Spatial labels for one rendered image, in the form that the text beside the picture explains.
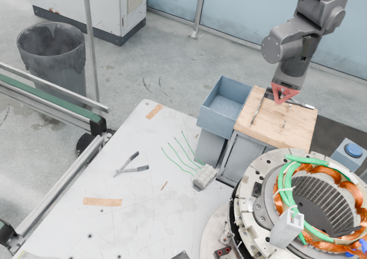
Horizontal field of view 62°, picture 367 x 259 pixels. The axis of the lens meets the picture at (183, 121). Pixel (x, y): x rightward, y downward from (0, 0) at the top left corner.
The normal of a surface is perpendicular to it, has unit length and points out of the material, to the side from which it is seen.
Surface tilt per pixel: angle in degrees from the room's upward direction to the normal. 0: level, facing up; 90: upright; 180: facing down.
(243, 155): 90
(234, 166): 90
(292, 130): 0
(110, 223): 0
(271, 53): 93
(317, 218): 0
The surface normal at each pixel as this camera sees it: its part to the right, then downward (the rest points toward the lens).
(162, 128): 0.12, -0.68
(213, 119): -0.43, 0.62
